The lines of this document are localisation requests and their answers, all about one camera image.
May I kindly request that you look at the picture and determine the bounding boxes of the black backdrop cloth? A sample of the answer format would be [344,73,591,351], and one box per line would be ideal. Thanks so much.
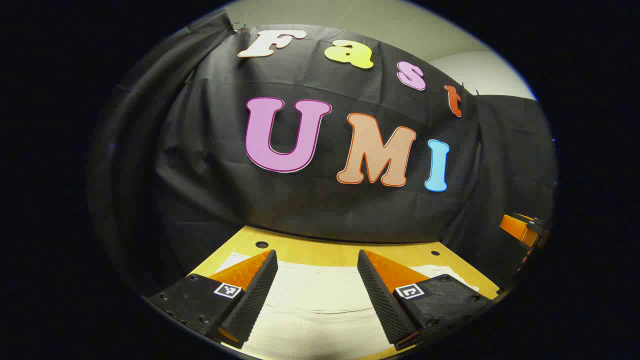
[87,10,558,301]

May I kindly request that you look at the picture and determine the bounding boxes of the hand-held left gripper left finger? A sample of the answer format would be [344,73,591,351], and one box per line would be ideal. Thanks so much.
[142,249,279,350]

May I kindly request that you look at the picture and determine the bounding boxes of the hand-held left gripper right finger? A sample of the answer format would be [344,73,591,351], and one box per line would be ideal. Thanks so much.
[357,249,501,351]

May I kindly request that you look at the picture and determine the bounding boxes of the white jeans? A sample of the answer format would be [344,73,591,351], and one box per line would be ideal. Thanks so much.
[215,252,481,360]

